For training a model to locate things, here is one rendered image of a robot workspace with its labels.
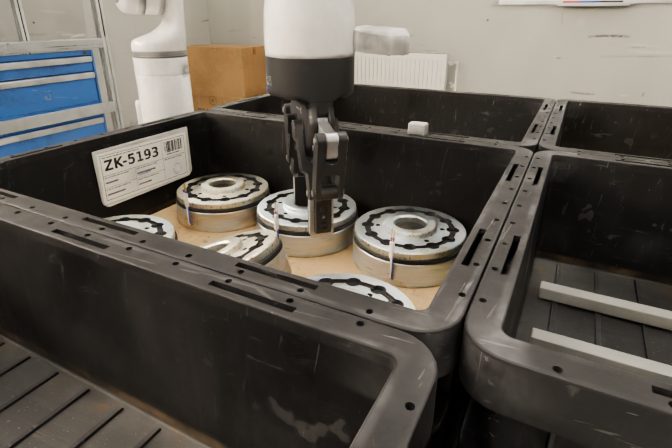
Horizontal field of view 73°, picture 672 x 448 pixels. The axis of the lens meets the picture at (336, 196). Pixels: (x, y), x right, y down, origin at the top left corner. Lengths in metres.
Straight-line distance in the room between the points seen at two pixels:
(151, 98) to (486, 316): 0.75
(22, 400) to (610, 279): 0.45
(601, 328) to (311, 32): 0.31
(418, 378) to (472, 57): 3.45
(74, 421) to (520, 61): 3.41
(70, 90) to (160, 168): 2.10
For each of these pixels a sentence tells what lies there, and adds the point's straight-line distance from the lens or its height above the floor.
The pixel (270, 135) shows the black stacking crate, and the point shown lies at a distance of 0.54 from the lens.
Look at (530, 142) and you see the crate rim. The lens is 0.47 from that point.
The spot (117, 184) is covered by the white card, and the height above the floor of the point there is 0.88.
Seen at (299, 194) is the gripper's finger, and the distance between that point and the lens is 0.46.
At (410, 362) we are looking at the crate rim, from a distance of 0.17.
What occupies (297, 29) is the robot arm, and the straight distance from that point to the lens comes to 0.36.
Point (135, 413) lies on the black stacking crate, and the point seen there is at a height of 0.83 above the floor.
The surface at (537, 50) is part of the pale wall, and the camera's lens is 3.53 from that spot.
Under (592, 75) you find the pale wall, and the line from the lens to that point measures 3.54.
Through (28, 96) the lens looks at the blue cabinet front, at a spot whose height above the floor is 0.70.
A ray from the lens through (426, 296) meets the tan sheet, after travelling 0.38.
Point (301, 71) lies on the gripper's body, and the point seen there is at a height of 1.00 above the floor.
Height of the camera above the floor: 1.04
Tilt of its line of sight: 22 degrees down
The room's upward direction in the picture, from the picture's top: straight up
